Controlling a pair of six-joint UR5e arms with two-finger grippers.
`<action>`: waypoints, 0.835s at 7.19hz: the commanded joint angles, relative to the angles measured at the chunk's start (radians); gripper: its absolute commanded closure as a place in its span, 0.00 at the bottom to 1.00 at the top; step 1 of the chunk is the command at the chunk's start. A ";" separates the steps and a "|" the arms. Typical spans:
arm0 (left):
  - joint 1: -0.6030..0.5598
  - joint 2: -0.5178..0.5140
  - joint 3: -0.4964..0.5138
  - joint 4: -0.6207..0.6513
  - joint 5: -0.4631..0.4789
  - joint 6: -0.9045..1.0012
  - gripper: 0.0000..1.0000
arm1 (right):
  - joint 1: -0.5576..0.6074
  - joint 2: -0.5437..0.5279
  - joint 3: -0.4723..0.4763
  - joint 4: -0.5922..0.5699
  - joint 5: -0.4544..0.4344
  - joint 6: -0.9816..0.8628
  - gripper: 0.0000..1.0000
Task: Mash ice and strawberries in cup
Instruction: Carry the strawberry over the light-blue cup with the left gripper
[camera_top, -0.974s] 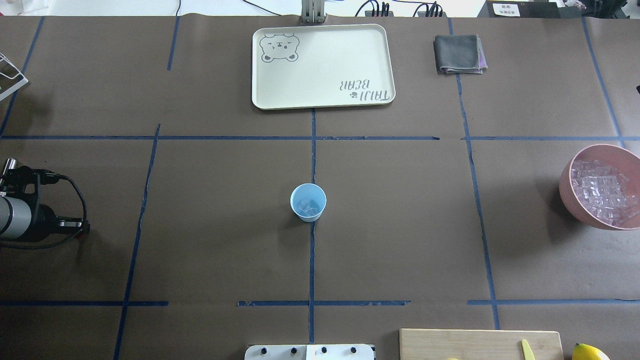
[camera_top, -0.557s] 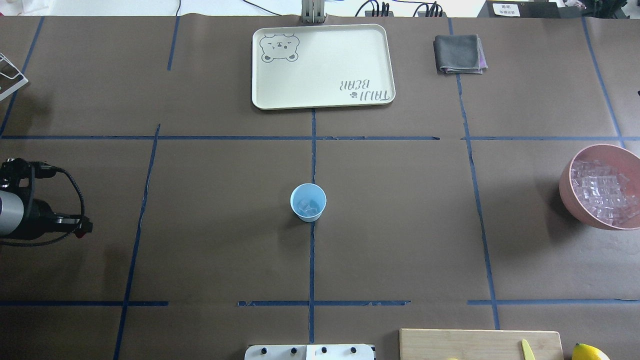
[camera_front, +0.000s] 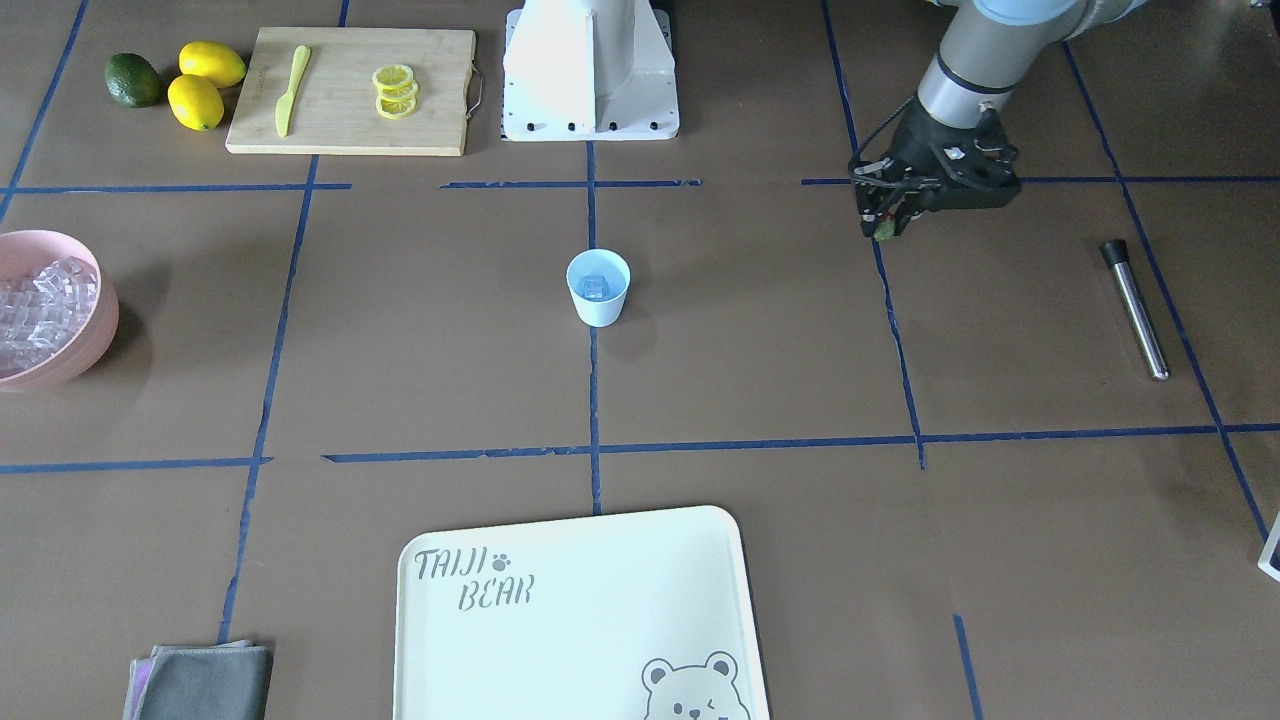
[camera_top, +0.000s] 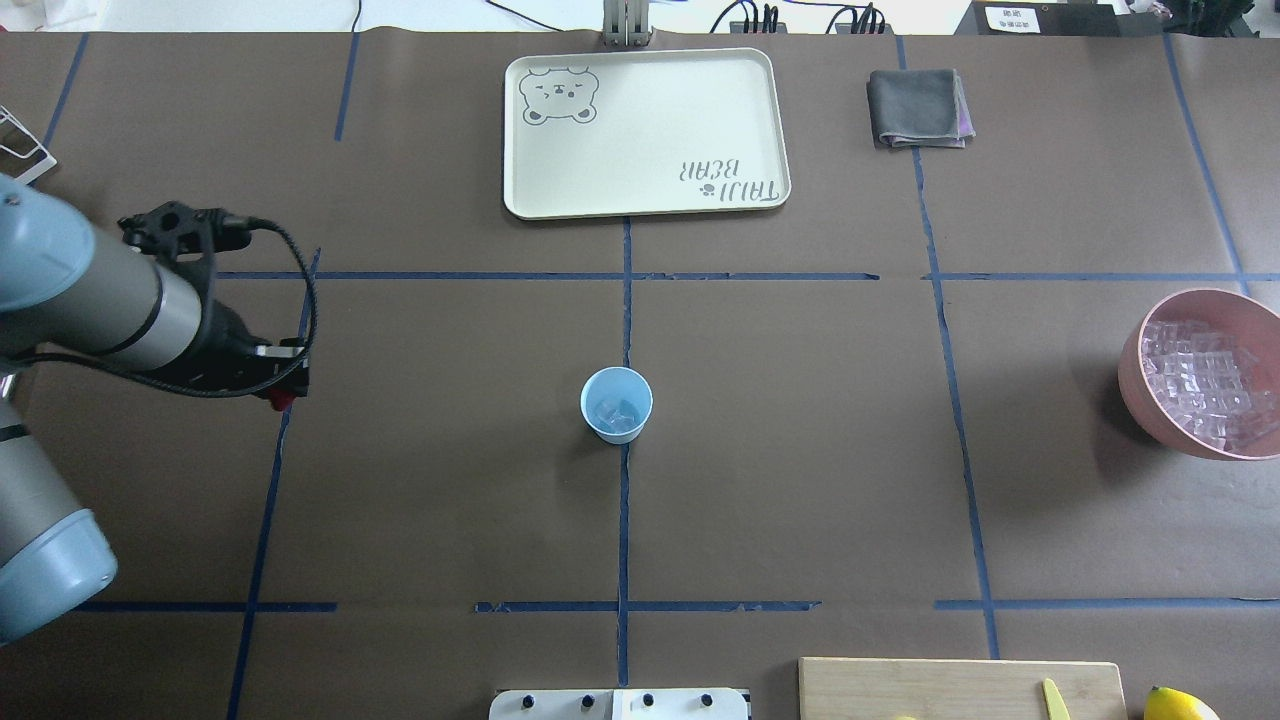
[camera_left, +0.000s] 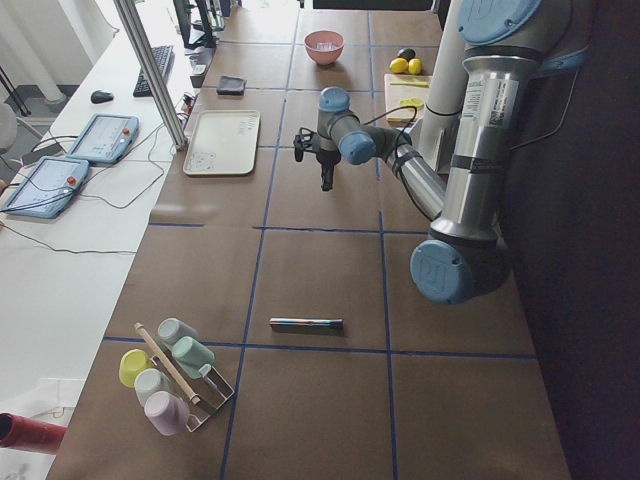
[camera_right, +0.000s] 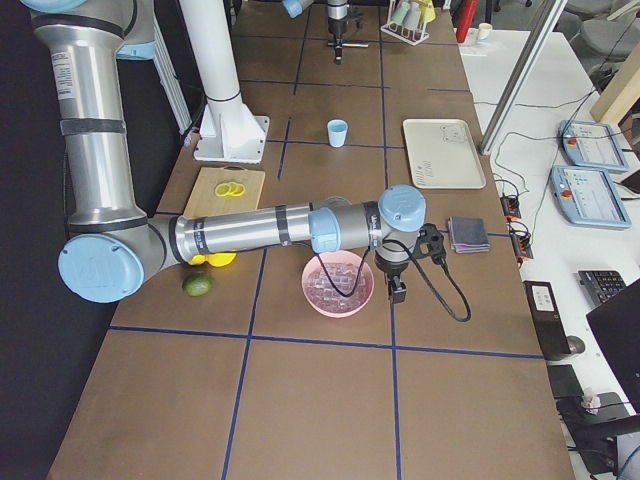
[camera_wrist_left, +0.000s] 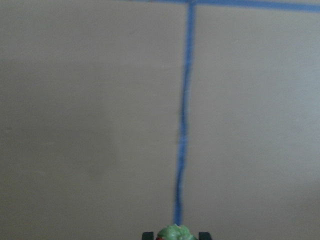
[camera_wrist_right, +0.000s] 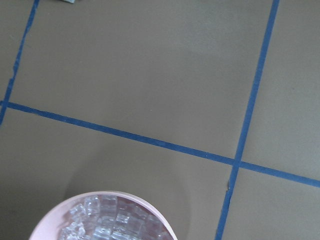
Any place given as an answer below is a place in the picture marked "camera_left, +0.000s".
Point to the yellow lemon left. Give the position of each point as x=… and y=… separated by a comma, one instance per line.
x=398, y=65

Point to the pink cup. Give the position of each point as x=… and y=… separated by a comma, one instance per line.
x=168, y=413

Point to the lemon slices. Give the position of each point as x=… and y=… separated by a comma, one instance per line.
x=412, y=102

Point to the yellow cup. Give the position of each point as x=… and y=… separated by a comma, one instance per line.
x=132, y=363

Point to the steel muddler black tip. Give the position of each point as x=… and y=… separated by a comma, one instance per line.
x=303, y=324

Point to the cream bear tray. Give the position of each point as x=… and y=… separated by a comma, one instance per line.
x=223, y=143

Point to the yellow lemon right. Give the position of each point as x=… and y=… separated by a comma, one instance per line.
x=414, y=66

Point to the grey cup upper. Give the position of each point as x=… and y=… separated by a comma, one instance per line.
x=171, y=329

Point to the dark grey cloth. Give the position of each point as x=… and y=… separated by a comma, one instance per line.
x=231, y=86

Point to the far teach pendant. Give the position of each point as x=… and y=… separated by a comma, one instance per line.
x=105, y=139

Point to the yellow lemon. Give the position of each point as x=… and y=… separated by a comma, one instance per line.
x=398, y=65
x=414, y=66

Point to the white cup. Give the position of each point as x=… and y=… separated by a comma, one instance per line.
x=150, y=381

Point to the green lime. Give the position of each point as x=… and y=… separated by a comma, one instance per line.
x=406, y=53

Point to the aluminium frame post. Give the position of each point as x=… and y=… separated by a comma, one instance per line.
x=134, y=29

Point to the metal cup rack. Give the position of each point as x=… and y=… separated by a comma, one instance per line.
x=214, y=390

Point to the red cylinder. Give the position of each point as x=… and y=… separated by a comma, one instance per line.
x=27, y=434

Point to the yellow plastic knife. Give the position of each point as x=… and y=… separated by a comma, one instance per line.
x=417, y=84

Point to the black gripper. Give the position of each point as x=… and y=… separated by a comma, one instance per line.
x=327, y=159

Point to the near teach pendant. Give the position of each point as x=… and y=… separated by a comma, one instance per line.
x=48, y=188

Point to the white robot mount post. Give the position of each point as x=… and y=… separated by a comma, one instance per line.
x=434, y=135

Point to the wooden rack rod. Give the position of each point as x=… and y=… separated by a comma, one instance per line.
x=159, y=354

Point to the pile of ice cubes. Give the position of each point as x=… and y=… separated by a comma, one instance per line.
x=325, y=46

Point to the pink bowl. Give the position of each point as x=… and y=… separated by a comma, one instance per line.
x=324, y=58

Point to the teach pendant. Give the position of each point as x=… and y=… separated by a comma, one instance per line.
x=48, y=188
x=105, y=139

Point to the black monitor stand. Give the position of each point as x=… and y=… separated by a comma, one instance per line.
x=199, y=22

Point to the mint green cup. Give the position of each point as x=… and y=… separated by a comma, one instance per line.
x=191, y=355

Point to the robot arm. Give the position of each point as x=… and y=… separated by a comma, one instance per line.
x=454, y=171

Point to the wooden cutting board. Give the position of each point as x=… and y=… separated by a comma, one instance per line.
x=393, y=94

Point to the black computer mouse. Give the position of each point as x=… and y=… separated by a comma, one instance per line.
x=101, y=96

